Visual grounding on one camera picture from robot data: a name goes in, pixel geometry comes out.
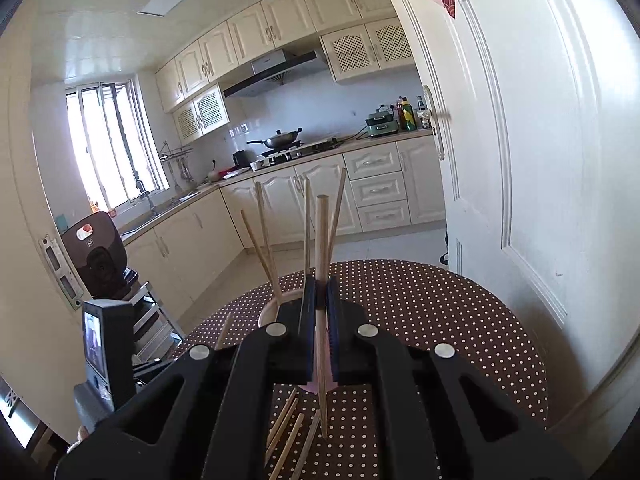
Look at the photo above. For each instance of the steel sink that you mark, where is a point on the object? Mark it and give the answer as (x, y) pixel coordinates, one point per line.
(175, 204)

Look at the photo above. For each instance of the white door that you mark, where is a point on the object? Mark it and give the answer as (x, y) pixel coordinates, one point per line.
(550, 135)

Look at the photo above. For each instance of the dark sauce bottle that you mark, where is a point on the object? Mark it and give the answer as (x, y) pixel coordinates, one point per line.
(423, 110)

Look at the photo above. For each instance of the range hood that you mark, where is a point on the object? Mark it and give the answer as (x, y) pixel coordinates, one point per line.
(270, 72)

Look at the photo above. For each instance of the pink cup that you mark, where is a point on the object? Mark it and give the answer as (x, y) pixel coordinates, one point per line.
(270, 310)

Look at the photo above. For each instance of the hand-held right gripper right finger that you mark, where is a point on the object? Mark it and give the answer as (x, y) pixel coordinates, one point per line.
(334, 350)

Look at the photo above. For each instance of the black wok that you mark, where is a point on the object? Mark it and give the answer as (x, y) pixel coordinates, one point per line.
(280, 139)

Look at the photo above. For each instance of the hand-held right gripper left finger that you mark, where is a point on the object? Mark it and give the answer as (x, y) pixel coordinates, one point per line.
(309, 350)

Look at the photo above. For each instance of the metal step stool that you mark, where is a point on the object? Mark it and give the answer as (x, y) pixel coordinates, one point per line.
(150, 320)

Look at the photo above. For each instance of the wall utensil rack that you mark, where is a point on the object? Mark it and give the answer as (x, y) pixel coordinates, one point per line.
(177, 152)

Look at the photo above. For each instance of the kitchen window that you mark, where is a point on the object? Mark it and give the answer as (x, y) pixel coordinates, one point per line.
(100, 150)

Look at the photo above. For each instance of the gas stove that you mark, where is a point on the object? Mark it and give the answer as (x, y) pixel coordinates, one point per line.
(310, 149)

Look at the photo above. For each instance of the green yellow oil bottle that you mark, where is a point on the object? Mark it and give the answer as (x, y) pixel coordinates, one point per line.
(407, 117)

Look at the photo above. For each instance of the white base cabinets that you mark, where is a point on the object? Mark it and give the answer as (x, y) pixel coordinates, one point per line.
(385, 190)

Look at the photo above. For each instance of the wooden chopstick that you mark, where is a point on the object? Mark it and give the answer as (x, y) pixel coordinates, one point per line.
(307, 230)
(282, 417)
(289, 445)
(307, 442)
(284, 427)
(265, 230)
(224, 332)
(337, 210)
(321, 240)
(255, 245)

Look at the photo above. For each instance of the metal door latch plate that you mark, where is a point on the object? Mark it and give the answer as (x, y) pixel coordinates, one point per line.
(55, 265)

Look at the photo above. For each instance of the white wall cabinets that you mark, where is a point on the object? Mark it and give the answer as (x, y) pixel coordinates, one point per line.
(280, 15)

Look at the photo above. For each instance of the person's left hand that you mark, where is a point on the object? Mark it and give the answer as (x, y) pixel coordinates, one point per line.
(83, 437)

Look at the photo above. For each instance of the black kettle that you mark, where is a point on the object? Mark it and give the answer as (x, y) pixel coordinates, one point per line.
(241, 160)

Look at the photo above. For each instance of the green electric pot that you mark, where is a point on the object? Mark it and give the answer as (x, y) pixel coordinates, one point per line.
(381, 127)

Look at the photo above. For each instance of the lattice door wall cabinet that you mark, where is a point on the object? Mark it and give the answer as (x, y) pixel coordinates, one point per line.
(350, 52)
(207, 112)

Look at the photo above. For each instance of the metal faucet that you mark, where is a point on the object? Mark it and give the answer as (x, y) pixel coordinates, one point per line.
(142, 190)

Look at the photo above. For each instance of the brown polka dot tablecloth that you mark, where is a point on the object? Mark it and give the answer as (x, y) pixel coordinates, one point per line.
(450, 335)

